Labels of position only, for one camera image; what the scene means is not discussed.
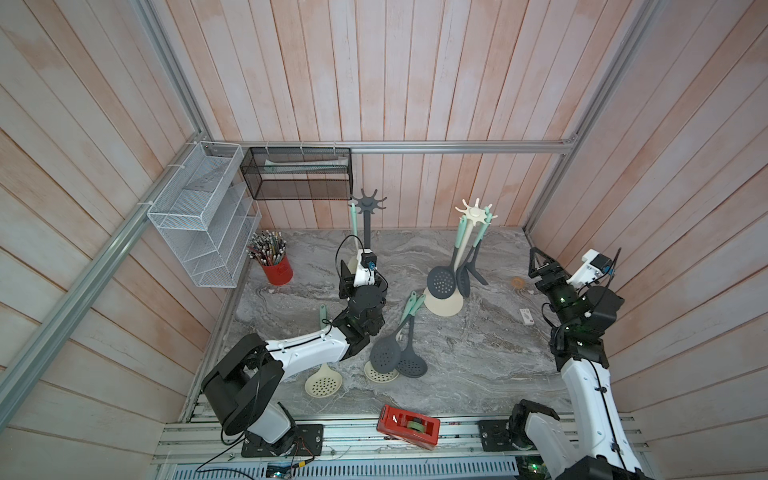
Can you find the cream skimmer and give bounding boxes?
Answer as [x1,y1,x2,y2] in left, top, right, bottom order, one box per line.
[304,302,344,400]
[347,199,359,272]
[363,361,399,384]

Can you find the small white label tag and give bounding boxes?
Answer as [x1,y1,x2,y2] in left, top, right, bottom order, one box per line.
[520,308,534,326]

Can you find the aluminium frame rail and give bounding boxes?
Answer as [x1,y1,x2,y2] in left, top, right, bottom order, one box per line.
[212,140,575,154]

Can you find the white wire mesh shelf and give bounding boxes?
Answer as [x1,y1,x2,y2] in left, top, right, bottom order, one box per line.
[148,141,261,289]

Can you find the grey solid spoon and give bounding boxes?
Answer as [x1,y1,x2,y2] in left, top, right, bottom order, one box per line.
[370,291,418,374]

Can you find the black mesh wall basket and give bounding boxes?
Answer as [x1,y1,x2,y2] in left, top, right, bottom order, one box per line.
[240,146,354,201]

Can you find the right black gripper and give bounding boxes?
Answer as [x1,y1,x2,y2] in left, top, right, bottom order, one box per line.
[529,251,581,335]

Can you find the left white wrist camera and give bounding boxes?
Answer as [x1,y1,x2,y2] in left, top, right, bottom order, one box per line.
[353,248,377,287]

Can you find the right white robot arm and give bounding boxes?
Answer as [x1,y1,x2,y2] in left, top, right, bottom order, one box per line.
[508,247,646,479]

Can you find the red tape dispenser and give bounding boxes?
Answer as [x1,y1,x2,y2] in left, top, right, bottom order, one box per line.
[376,405,441,450]

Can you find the dark grey utensil rack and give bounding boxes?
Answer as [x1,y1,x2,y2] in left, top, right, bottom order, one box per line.
[352,189,386,251]

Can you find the red pencil cup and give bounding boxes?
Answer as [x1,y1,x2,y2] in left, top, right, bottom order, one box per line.
[246,230,293,286]

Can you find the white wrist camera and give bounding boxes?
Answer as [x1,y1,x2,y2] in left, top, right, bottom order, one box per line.
[353,248,377,287]
[566,249,621,289]

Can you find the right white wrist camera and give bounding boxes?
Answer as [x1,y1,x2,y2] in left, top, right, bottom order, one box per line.
[566,249,621,289]

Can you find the grey skimmer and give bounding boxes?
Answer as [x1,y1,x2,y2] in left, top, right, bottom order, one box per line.
[456,243,474,298]
[427,216,467,300]
[396,294,428,378]
[467,207,494,286]

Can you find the cream utensil rack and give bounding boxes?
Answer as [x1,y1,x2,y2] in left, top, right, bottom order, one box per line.
[424,199,492,317]

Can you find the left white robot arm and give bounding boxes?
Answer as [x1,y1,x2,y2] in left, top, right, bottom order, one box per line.
[201,252,388,447]

